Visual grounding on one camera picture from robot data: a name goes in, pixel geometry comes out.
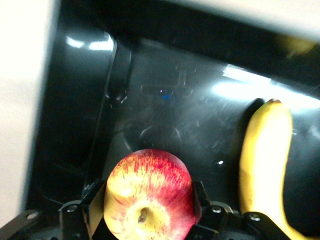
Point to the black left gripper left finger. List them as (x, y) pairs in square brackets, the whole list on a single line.
[(72, 220)]

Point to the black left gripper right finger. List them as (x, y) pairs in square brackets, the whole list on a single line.
[(217, 220)]

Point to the red yellow apple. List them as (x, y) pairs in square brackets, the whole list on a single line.
[(150, 187)]

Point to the yellow banana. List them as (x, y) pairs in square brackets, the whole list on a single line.
[(265, 150)]

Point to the black plastic tray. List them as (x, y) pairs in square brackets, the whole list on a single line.
[(175, 112)]

